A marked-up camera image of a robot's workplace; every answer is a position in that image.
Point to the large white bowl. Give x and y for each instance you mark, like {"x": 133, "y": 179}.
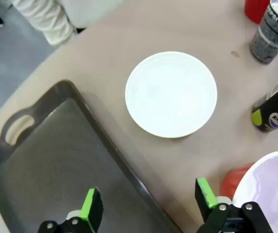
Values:
{"x": 275, "y": 184}

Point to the black Pepsi drink can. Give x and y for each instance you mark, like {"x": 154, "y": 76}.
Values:
{"x": 275, "y": 106}

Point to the red plastic cup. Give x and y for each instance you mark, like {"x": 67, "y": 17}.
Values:
{"x": 231, "y": 182}
{"x": 253, "y": 9}

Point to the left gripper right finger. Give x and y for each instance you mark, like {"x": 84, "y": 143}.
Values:
{"x": 208, "y": 196}

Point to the grey speckled drink can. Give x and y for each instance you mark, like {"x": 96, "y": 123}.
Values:
{"x": 267, "y": 36}

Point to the person in beige clothes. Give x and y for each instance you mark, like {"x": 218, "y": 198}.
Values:
{"x": 49, "y": 21}

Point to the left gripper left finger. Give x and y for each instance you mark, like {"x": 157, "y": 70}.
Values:
{"x": 90, "y": 213}

